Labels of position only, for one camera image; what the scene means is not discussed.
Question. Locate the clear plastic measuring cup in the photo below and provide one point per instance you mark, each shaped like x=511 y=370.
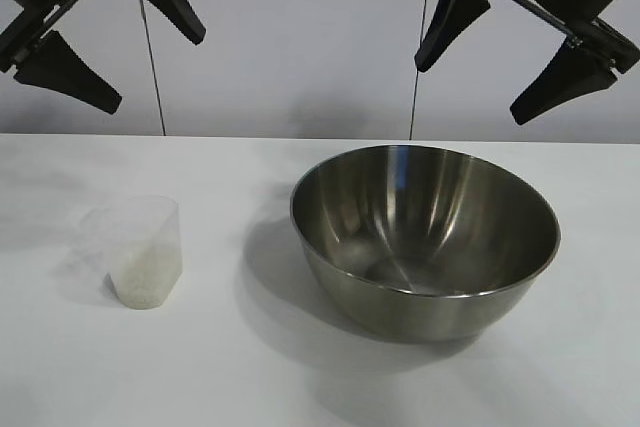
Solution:
x=150 y=227

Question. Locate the stainless steel mixing bowl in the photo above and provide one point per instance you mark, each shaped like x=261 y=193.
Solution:
x=425 y=317

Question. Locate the white rice grains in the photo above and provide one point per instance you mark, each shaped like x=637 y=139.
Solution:
x=142 y=287

